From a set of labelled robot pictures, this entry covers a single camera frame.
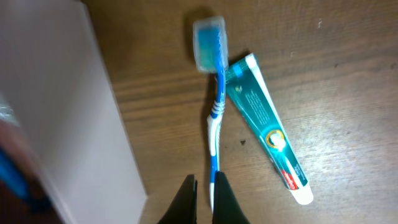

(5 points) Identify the blue disposable razor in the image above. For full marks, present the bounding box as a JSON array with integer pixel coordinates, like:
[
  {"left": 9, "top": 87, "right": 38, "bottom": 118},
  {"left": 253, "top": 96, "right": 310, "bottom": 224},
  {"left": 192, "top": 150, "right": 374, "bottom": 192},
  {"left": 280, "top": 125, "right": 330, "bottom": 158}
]
[{"left": 1, "top": 148, "right": 52, "bottom": 213}]

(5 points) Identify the blue white toothbrush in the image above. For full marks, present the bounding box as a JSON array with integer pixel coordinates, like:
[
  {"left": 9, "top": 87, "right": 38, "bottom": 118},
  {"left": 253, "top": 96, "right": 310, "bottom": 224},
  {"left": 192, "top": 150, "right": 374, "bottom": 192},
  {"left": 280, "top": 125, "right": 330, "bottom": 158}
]
[{"left": 193, "top": 16, "right": 228, "bottom": 209}]

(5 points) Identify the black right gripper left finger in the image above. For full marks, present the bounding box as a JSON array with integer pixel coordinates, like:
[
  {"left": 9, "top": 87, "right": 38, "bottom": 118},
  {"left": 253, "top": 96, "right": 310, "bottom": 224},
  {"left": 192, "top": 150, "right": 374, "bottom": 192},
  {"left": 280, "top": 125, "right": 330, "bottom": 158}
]
[{"left": 158, "top": 174, "right": 197, "bottom": 224}]

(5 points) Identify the pink cardboard box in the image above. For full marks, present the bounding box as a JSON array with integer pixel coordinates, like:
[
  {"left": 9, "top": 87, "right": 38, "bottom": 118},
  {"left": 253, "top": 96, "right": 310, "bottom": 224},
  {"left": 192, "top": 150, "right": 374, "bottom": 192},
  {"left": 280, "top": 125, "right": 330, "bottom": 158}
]
[{"left": 1, "top": 1, "right": 147, "bottom": 223}]

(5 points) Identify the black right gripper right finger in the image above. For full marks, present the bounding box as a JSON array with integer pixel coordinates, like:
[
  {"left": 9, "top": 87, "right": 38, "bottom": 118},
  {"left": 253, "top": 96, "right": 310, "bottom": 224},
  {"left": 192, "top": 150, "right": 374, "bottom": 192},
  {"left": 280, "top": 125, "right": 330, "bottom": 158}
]
[{"left": 212, "top": 172, "right": 249, "bottom": 224}]

